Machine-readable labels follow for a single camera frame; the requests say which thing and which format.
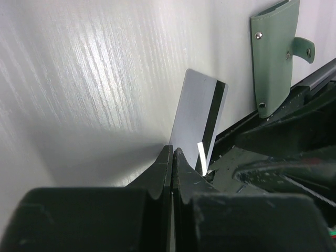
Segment green card holder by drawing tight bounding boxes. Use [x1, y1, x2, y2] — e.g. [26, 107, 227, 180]
[250, 1, 316, 119]

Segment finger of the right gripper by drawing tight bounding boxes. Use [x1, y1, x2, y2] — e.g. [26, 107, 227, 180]
[233, 157, 335, 207]
[235, 100, 335, 152]

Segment silver card with stripe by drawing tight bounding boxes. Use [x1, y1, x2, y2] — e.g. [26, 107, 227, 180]
[169, 69, 228, 176]

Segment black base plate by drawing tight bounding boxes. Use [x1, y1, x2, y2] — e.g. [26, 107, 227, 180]
[205, 60, 335, 183]

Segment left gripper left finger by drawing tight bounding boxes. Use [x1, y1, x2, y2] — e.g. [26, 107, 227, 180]
[1, 145, 173, 251]

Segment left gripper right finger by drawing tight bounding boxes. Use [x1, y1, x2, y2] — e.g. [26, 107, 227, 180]
[173, 149, 335, 251]

